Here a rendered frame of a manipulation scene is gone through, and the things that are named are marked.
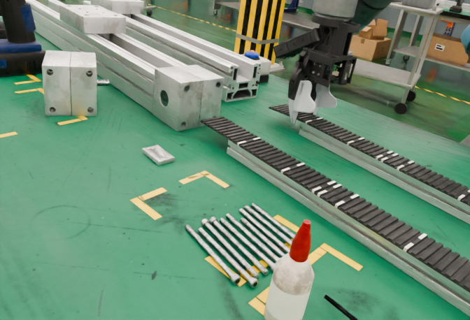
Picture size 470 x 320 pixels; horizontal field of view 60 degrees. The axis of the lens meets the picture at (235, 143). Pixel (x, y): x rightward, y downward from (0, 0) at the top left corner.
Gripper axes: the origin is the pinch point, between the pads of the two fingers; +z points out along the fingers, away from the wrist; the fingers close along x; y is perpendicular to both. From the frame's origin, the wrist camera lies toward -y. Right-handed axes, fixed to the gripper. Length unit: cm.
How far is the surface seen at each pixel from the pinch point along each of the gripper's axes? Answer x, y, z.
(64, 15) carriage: -25, -62, -7
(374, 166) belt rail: -1.3, 19.0, 2.2
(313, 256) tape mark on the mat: -28.5, 27.8, 3.2
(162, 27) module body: 2, -58, -5
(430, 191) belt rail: -2.0, 29.3, 1.3
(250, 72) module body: 2.2, -18.8, -3.0
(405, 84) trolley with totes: 269, -103, 55
